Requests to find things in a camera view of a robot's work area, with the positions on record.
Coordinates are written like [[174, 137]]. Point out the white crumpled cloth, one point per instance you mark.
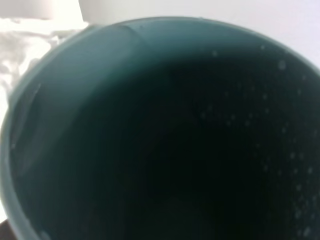
[[23, 42]]

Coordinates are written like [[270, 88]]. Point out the teal plastic cup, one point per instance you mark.
[[164, 128]]

